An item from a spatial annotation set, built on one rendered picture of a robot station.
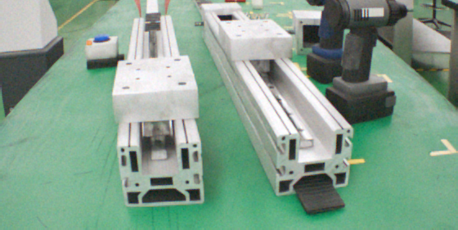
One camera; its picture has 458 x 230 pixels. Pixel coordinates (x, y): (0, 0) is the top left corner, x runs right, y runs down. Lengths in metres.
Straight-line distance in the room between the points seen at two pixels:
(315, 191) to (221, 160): 0.17
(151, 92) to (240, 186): 0.17
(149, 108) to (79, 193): 0.15
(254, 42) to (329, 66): 0.21
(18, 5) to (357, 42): 1.06
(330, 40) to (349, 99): 0.25
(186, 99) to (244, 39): 0.28
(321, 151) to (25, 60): 1.08
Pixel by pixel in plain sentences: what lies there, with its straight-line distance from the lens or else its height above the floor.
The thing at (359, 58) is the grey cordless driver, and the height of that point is 0.89.
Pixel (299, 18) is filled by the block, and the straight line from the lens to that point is 1.26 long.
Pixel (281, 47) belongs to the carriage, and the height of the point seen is 0.89.
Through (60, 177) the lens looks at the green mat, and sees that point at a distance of 0.73.
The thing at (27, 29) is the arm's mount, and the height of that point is 0.85.
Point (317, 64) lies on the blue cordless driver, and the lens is 1.07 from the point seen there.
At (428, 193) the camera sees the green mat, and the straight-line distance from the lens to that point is 0.68.
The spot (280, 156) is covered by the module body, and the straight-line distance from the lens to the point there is 0.63.
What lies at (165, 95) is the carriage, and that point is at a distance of 0.65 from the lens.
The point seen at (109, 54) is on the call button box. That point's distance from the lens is 1.23.
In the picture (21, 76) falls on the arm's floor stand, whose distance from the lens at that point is 1.58.
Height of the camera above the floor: 1.11
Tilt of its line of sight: 20 degrees down
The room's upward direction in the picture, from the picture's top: 1 degrees counter-clockwise
